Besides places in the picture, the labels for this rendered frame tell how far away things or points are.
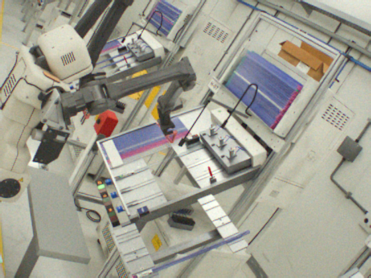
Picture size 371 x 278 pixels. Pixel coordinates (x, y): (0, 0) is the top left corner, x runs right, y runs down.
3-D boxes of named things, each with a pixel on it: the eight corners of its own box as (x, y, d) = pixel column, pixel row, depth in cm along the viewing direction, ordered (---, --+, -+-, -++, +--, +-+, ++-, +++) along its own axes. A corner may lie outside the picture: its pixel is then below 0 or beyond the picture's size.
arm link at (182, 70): (195, 49, 147) (205, 72, 146) (185, 63, 160) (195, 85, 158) (79, 85, 132) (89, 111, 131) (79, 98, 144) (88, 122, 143)
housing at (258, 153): (253, 177, 206) (253, 156, 197) (212, 130, 243) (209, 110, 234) (266, 171, 208) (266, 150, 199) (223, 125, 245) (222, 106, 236)
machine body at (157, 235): (119, 312, 222) (171, 243, 205) (91, 235, 275) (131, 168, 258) (199, 315, 260) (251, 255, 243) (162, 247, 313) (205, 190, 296)
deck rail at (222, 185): (132, 228, 187) (129, 219, 183) (131, 224, 189) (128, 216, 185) (262, 175, 204) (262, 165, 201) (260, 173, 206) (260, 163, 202)
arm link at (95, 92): (75, 90, 130) (81, 104, 129) (103, 81, 134) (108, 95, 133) (73, 100, 138) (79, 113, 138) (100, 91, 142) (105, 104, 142)
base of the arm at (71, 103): (53, 88, 130) (63, 105, 122) (75, 81, 133) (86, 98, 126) (57, 108, 136) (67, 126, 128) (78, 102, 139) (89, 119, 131)
